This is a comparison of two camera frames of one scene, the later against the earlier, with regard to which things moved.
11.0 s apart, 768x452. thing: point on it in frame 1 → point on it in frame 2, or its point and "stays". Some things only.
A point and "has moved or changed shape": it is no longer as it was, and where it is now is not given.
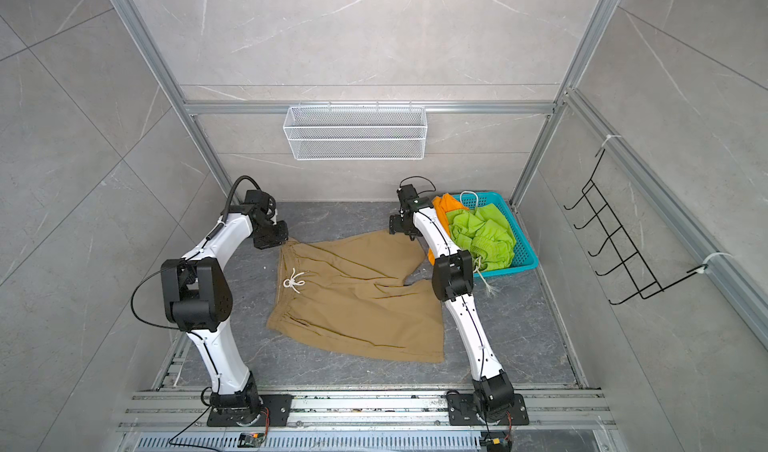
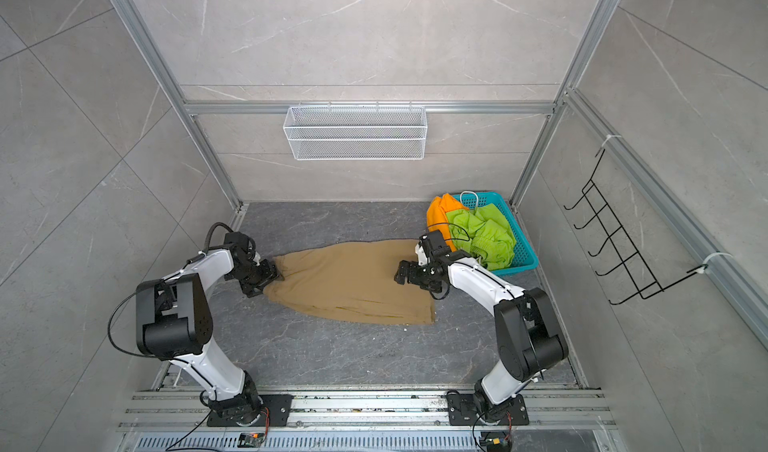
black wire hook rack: (617, 243) stays
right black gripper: (395, 226) → (413, 278)
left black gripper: (283, 236) → (270, 274)
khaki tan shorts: (352, 292) has moved or changed shape
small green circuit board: (250, 439) stays
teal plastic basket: (525, 257) stays
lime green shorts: (486, 233) stays
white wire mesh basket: (351, 133) stays
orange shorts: (444, 204) stays
